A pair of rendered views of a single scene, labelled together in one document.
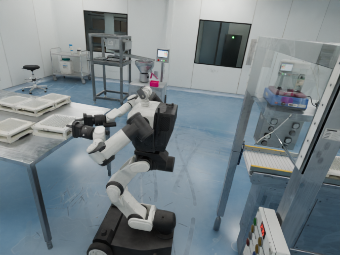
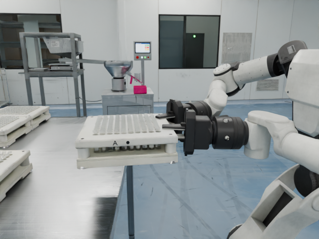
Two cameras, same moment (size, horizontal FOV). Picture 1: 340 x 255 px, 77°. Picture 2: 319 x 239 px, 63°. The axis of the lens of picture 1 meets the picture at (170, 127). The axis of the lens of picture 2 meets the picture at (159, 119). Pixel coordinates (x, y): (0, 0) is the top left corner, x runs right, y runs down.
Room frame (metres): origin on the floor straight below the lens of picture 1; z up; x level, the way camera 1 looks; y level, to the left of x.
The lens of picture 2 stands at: (0.66, 0.88, 1.28)
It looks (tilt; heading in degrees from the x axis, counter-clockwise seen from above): 15 degrees down; 346
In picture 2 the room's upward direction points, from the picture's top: straight up
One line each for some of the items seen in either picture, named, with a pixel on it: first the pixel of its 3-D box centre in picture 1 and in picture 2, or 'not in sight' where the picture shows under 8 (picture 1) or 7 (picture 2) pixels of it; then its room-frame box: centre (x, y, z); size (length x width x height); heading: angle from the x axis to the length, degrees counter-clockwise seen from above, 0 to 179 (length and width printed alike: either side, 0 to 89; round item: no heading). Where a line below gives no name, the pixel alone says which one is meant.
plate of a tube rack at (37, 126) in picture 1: (58, 122); (126, 127); (1.37, 0.80, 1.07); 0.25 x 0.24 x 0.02; 174
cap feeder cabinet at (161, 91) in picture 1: (147, 101); (128, 119); (4.03, 0.48, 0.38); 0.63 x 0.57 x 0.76; 83
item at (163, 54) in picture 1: (162, 66); (142, 65); (4.14, 0.25, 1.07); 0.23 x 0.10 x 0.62; 83
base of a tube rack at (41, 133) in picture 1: (59, 128); (127, 143); (1.37, 0.80, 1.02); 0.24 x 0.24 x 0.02; 84
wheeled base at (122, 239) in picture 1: (138, 222); not in sight; (1.32, 0.19, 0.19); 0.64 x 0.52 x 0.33; 85
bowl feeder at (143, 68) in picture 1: (147, 72); (123, 76); (4.08, 0.52, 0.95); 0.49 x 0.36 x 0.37; 83
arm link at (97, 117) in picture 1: (91, 120); (184, 116); (1.47, 0.60, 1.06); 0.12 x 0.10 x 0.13; 117
